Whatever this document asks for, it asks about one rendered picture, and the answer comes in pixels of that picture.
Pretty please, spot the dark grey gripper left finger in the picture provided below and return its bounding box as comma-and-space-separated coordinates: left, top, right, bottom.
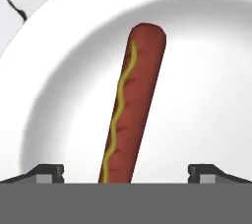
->
0, 163, 65, 185

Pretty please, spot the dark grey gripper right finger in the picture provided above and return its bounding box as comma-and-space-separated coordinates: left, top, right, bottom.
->
187, 163, 252, 185

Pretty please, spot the large white plate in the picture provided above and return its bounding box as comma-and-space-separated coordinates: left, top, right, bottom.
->
0, 0, 252, 185

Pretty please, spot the red sausage with mustard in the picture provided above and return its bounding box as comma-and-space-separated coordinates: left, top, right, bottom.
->
97, 23, 167, 185

